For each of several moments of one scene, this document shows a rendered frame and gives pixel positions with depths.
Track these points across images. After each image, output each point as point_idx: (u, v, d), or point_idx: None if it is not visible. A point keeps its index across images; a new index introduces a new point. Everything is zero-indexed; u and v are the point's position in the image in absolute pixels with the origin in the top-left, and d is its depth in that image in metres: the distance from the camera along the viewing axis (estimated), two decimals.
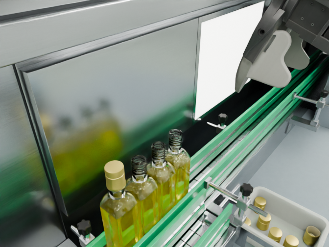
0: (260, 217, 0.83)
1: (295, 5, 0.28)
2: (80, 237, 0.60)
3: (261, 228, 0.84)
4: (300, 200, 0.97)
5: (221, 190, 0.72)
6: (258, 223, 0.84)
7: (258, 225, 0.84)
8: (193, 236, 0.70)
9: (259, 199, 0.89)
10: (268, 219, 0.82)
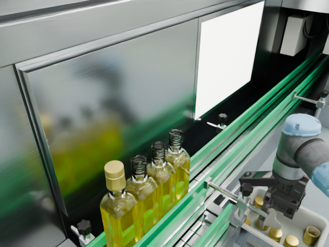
0: None
1: (272, 202, 0.75)
2: (80, 237, 0.60)
3: None
4: None
5: (221, 190, 0.72)
6: (258, 223, 0.84)
7: (258, 225, 0.84)
8: (193, 236, 0.70)
9: (259, 199, 0.89)
10: None
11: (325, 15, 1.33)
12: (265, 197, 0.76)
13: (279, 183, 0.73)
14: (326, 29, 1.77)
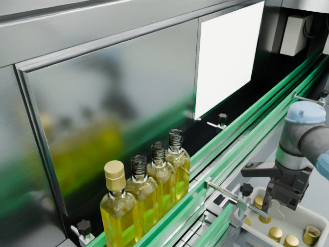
0: None
1: (275, 192, 0.73)
2: (80, 237, 0.60)
3: (264, 221, 0.82)
4: None
5: (221, 190, 0.72)
6: (260, 216, 0.83)
7: (260, 218, 0.83)
8: (193, 236, 0.70)
9: (259, 199, 0.89)
10: None
11: (325, 15, 1.33)
12: (268, 188, 0.74)
13: (282, 173, 0.71)
14: (326, 29, 1.77)
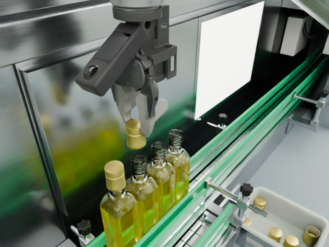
0: (137, 128, 0.49)
1: (152, 72, 0.44)
2: (80, 237, 0.60)
3: (144, 142, 0.51)
4: (300, 200, 0.97)
5: (221, 190, 0.72)
6: (138, 140, 0.50)
7: (139, 143, 0.51)
8: (193, 236, 0.70)
9: (259, 199, 0.89)
10: None
11: None
12: (143, 73, 0.42)
13: (143, 34, 0.41)
14: (326, 29, 1.77)
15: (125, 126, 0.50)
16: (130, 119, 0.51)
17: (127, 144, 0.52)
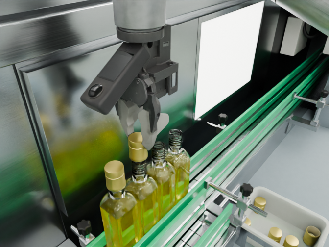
0: (139, 142, 0.50)
1: (154, 89, 0.45)
2: (80, 237, 0.60)
3: (146, 154, 0.53)
4: (300, 200, 0.97)
5: (221, 190, 0.72)
6: (140, 154, 0.52)
7: (141, 156, 0.52)
8: (193, 236, 0.70)
9: (259, 199, 0.89)
10: None
11: None
12: (146, 91, 0.44)
13: (146, 53, 0.43)
14: None
15: (128, 139, 0.51)
16: (133, 132, 0.53)
17: (129, 156, 0.53)
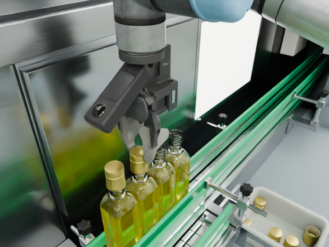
0: (140, 156, 0.52)
1: (154, 107, 0.47)
2: (80, 237, 0.60)
3: (146, 167, 0.55)
4: (300, 200, 0.97)
5: (221, 190, 0.72)
6: (141, 167, 0.53)
7: (142, 169, 0.54)
8: (193, 236, 0.70)
9: (259, 199, 0.89)
10: None
11: None
12: (147, 109, 0.45)
13: (147, 73, 0.45)
14: None
15: (129, 153, 0.53)
16: (134, 146, 0.55)
17: (130, 169, 0.55)
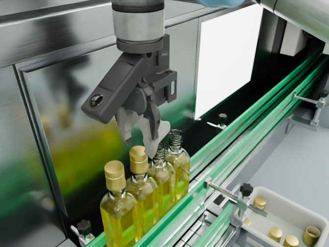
0: (140, 156, 0.52)
1: (153, 98, 0.46)
2: (80, 237, 0.60)
3: (146, 167, 0.55)
4: (300, 200, 0.97)
5: (221, 190, 0.72)
6: (141, 166, 0.53)
7: (142, 169, 0.54)
8: (193, 236, 0.70)
9: (259, 199, 0.89)
10: (144, 149, 0.54)
11: None
12: (145, 100, 0.45)
13: (145, 63, 0.44)
14: None
15: (129, 153, 0.53)
16: (130, 137, 0.54)
17: (130, 169, 0.55)
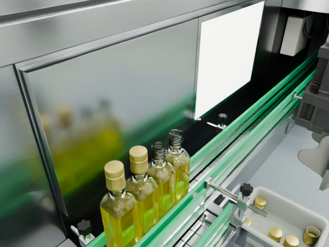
0: (140, 156, 0.52)
1: None
2: (80, 237, 0.60)
3: (146, 167, 0.55)
4: (300, 200, 0.97)
5: (221, 190, 0.72)
6: (141, 166, 0.53)
7: (142, 169, 0.54)
8: (193, 236, 0.70)
9: (259, 199, 0.89)
10: (144, 149, 0.54)
11: (325, 15, 1.33)
12: None
13: None
14: (326, 29, 1.77)
15: (129, 153, 0.53)
16: None
17: (130, 169, 0.55)
